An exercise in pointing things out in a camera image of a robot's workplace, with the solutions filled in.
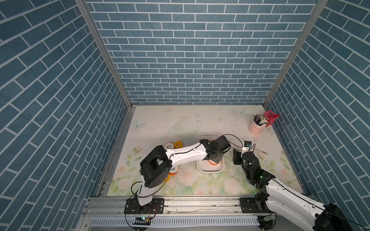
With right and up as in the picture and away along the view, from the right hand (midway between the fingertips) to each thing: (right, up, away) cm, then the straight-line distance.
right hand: (237, 150), depth 86 cm
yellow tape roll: (-42, -16, -3) cm, 45 cm away
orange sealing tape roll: (-15, -9, +2) cm, 18 cm away
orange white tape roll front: (-39, -11, -2) cm, 40 cm away
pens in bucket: (+20, +18, +13) cm, 30 cm away
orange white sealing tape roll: (-43, +1, +9) cm, 44 cm away
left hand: (-11, -4, -1) cm, 12 cm away
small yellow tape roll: (-37, +1, +12) cm, 39 cm away
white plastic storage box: (-20, -11, +3) cm, 23 cm away
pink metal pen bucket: (+16, +12, +13) cm, 23 cm away
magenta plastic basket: (+31, +20, +19) cm, 42 cm away
